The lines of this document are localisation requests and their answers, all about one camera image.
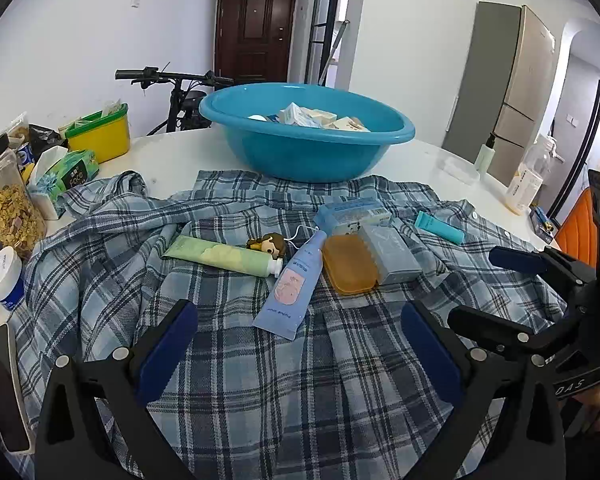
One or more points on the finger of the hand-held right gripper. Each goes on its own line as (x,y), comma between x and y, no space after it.
(490,325)
(515,259)

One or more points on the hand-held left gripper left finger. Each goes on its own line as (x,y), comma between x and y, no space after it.
(172,345)

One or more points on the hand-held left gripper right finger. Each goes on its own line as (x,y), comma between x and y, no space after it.
(430,355)

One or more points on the teal tube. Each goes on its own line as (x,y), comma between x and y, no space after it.
(437,227)

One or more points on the pale green tube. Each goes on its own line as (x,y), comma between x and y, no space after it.
(215,255)

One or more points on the grey-blue box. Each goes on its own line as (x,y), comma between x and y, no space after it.
(392,255)

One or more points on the orange soap box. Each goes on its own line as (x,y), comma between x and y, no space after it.
(350,265)

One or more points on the blue tube pink label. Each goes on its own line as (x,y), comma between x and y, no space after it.
(290,285)

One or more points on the light blue wipes packet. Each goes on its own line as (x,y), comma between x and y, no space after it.
(350,212)

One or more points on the blue plastic basin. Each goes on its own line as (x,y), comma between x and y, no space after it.
(305,155)

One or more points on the orange chair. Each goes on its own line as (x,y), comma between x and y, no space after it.
(577,230)

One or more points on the clear bottle yellow liquid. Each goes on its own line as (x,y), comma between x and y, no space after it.
(522,185)

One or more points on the blue plaid shirt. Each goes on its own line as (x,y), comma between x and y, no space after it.
(260,385)

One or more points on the clear plastic box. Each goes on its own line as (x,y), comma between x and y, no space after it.
(457,170)

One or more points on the beige refrigerator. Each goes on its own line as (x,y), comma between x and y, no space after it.
(505,85)

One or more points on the smartphone in white case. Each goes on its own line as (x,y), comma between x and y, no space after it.
(2,390)

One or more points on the white jar blue label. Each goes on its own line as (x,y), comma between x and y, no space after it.
(5,275)

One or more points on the green tissue pack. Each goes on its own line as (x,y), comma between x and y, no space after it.
(65,175)

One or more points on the clear cereal bag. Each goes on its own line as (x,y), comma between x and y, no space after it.
(7,215)

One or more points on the beige patterned box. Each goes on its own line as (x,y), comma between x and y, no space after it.
(352,124)

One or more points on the yellow bin green rim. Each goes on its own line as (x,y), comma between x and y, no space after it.
(102,140)

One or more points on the large cream box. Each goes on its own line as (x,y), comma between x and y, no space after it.
(322,119)

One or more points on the black bicycle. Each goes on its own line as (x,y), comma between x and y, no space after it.
(180,105)

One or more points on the black snack bag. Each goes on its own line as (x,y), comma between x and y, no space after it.
(42,140)

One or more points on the white box blue print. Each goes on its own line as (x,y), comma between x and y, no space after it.
(294,112)

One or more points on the clear snack bag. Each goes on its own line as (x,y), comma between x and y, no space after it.
(17,127)

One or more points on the mop pole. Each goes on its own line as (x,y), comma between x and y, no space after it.
(334,47)

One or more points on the brown door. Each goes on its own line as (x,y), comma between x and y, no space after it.
(255,25)

